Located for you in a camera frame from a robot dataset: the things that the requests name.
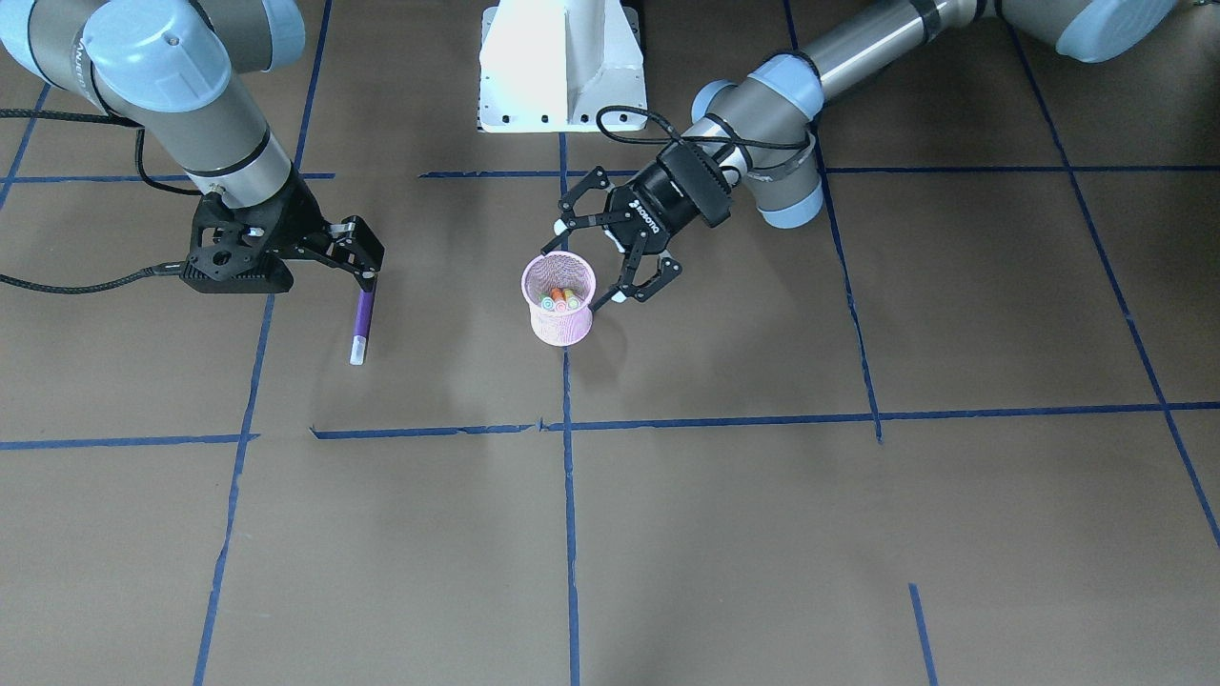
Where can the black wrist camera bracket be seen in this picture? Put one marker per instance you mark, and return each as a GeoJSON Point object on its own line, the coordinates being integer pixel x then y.
{"type": "Point", "coordinates": [228, 250]}

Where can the pink mesh pen holder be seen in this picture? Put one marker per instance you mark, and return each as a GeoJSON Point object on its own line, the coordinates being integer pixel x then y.
{"type": "Point", "coordinates": [559, 287]}

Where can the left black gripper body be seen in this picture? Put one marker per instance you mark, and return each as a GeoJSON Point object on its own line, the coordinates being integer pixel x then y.
{"type": "Point", "coordinates": [660, 202]}

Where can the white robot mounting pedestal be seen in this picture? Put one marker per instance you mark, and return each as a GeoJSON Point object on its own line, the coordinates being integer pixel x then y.
{"type": "Point", "coordinates": [550, 66]}

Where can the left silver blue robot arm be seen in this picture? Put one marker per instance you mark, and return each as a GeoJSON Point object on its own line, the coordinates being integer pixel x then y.
{"type": "Point", "coordinates": [760, 133]}

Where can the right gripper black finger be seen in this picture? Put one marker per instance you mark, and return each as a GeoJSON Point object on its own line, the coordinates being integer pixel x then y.
{"type": "Point", "coordinates": [363, 267]}
{"type": "Point", "coordinates": [355, 236]}

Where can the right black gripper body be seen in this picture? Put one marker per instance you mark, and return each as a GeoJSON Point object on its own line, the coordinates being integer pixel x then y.
{"type": "Point", "coordinates": [303, 226]}

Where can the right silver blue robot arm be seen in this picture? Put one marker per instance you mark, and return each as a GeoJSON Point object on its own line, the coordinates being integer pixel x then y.
{"type": "Point", "coordinates": [172, 70]}

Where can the purple marker pen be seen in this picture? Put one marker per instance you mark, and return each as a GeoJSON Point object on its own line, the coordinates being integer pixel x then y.
{"type": "Point", "coordinates": [362, 324]}

